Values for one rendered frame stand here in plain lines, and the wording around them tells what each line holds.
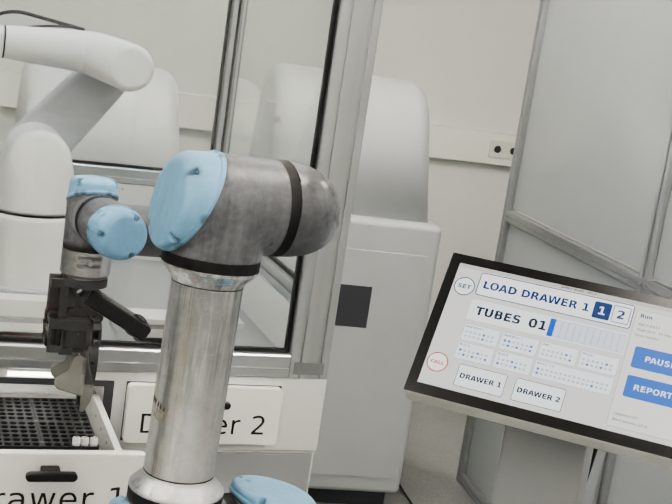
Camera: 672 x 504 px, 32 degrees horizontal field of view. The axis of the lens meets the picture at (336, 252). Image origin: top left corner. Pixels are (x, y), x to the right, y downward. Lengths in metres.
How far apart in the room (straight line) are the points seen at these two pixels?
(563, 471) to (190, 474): 1.05
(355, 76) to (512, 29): 3.52
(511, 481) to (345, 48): 0.88
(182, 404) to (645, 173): 2.27
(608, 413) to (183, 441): 0.99
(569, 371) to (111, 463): 0.86
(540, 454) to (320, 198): 1.05
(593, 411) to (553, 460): 0.17
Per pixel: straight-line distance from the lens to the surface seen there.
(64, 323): 1.84
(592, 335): 2.25
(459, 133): 5.54
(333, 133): 2.15
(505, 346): 2.24
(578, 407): 2.18
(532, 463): 2.31
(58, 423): 2.03
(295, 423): 2.27
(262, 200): 1.34
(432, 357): 2.24
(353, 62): 2.14
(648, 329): 2.25
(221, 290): 1.36
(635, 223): 3.47
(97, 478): 1.85
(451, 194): 5.63
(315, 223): 1.37
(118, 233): 1.69
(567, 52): 4.01
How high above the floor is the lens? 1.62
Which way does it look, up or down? 11 degrees down
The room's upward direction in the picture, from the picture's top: 8 degrees clockwise
